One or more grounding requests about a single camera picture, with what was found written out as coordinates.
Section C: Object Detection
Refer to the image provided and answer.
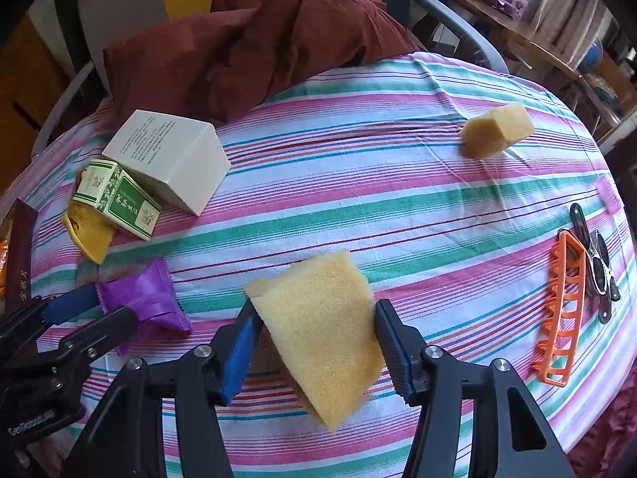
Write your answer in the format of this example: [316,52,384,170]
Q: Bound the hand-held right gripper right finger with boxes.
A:
[375,299,573,478]

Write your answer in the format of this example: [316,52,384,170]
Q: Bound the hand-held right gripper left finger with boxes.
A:
[60,301,264,478]

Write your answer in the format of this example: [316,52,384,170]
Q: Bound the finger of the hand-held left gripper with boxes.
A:
[30,306,140,374]
[0,285,103,342]

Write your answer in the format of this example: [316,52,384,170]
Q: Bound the purple snack packet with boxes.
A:
[94,257,193,357]

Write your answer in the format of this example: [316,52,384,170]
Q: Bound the maroon gift box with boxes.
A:
[0,198,39,314]

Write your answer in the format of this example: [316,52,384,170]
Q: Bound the yellow sponge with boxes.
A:
[243,251,389,433]

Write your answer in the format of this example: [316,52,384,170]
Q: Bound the green white tea box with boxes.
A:
[72,159,162,241]

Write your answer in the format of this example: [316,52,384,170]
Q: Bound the white cardboard box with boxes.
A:
[102,108,232,217]

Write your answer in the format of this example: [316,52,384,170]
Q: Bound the orange plastic rack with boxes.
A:
[530,231,587,386]

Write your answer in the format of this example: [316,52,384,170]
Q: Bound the wooden cabinet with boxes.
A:
[0,15,70,195]

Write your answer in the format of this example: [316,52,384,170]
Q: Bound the small yellow sponge block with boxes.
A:
[458,102,535,159]

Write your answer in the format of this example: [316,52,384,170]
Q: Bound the grey chair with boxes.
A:
[30,0,167,160]

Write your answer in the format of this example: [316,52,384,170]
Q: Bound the maroon jacket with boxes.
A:
[103,0,419,127]

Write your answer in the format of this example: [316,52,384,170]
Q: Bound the wooden shelf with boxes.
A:
[428,0,628,125]

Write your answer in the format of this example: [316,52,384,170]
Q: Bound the blue ball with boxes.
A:
[580,40,604,73]

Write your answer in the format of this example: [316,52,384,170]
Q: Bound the purple box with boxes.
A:
[480,0,528,23]

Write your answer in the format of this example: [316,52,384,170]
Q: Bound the pale curtain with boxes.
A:
[528,0,613,75]

